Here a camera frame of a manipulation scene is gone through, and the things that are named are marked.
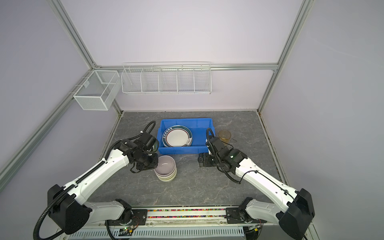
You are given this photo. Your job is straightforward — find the purple top bowl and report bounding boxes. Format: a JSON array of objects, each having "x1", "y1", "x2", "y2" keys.
[{"x1": 155, "y1": 156, "x2": 177, "y2": 176}]

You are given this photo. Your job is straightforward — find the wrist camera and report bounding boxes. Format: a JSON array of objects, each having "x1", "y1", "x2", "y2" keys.
[
  {"x1": 137, "y1": 132, "x2": 157, "y2": 151},
  {"x1": 206, "y1": 136, "x2": 227, "y2": 155}
]

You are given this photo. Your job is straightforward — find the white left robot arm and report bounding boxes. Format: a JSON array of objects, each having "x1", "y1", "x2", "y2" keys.
[{"x1": 34, "y1": 140, "x2": 159, "y2": 239}]

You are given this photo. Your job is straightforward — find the stacked lower bowls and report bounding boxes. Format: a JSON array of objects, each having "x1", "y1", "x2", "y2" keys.
[{"x1": 157, "y1": 171, "x2": 177, "y2": 182}]

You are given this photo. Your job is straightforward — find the green glass cup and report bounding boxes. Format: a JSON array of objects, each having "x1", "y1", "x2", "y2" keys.
[{"x1": 151, "y1": 140, "x2": 159, "y2": 152}]

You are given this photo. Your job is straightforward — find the amber glass cup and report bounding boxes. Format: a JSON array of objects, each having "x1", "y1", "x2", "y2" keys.
[{"x1": 219, "y1": 130, "x2": 232, "y2": 144}]

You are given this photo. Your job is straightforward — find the aluminium mounting rail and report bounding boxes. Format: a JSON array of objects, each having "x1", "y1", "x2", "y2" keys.
[{"x1": 52, "y1": 204, "x2": 320, "y2": 240}]

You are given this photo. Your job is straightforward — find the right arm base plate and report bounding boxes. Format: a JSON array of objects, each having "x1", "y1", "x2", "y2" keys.
[{"x1": 225, "y1": 207, "x2": 267, "y2": 224}]

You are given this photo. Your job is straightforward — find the blue plastic bin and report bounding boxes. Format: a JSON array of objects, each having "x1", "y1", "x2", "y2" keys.
[{"x1": 157, "y1": 118, "x2": 215, "y2": 155}]

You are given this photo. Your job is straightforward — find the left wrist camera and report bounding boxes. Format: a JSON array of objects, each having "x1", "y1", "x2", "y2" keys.
[{"x1": 137, "y1": 132, "x2": 157, "y2": 151}]

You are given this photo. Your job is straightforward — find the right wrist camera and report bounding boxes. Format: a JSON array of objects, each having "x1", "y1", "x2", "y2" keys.
[{"x1": 206, "y1": 136, "x2": 227, "y2": 155}]

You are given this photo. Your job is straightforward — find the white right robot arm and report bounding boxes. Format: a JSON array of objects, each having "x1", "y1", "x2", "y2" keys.
[{"x1": 198, "y1": 149, "x2": 315, "y2": 240}]

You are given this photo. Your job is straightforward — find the small white mesh basket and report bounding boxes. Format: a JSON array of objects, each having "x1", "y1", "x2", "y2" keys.
[{"x1": 74, "y1": 70, "x2": 122, "y2": 111}]

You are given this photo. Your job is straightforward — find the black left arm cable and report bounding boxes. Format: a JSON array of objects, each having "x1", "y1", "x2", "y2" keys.
[{"x1": 32, "y1": 184, "x2": 76, "y2": 240}]

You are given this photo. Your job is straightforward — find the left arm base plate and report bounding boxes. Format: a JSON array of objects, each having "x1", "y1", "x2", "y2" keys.
[{"x1": 107, "y1": 209, "x2": 148, "y2": 226}]

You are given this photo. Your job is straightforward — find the green rimmed white plate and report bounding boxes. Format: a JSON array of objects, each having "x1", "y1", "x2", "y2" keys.
[{"x1": 162, "y1": 125, "x2": 193, "y2": 148}]

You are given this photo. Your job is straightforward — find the long white wire basket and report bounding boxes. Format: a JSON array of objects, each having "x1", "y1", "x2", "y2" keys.
[{"x1": 121, "y1": 62, "x2": 212, "y2": 94}]

